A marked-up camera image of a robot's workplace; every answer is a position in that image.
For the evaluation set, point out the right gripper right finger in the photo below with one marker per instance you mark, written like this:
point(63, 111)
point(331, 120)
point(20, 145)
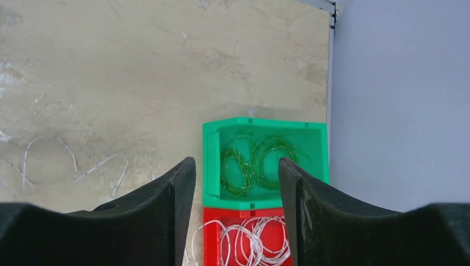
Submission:
point(328, 227)

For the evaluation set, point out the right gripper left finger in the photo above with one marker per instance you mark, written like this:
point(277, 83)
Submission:
point(147, 226)

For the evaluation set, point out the red plastic bin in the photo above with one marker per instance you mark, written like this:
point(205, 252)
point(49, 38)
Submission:
point(256, 237)

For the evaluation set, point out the green plastic bin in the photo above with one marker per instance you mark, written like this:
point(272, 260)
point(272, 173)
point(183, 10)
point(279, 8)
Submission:
point(241, 156)

